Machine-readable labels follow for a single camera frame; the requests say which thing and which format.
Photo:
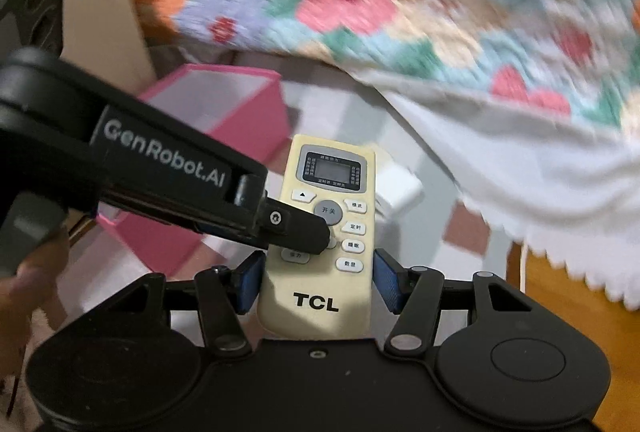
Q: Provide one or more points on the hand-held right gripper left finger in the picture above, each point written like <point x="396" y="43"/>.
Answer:
<point x="250" y="282"/>

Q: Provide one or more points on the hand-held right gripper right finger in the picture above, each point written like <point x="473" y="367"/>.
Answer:
<point x="389" y="282"/>

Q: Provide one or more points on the checkered rug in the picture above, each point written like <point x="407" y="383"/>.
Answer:
<point x="430" y="252"/>

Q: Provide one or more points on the small yellow remote control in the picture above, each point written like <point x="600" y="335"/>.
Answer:
<point x="320" y="302"/>

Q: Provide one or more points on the white cube charger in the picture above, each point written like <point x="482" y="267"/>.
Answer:
<point x="397" y="189"/>

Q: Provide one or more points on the pink cardboard box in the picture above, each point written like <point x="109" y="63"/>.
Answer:
<point x="160" y="247"/>

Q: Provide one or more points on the floral quilt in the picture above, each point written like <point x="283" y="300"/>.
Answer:
<point x="400" y="11"/>

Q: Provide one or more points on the white scalloped bed sheet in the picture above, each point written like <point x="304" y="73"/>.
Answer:
<point x="525" y="171"/>

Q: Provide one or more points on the brown cardboard box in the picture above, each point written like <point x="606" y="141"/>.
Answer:
<point x="100" y="11"/>

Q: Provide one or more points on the person's left hand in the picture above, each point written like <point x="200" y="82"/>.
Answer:
<point x="35" y="292"/>

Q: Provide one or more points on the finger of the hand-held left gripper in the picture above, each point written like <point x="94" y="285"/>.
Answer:
<point x="295" y="232"/>

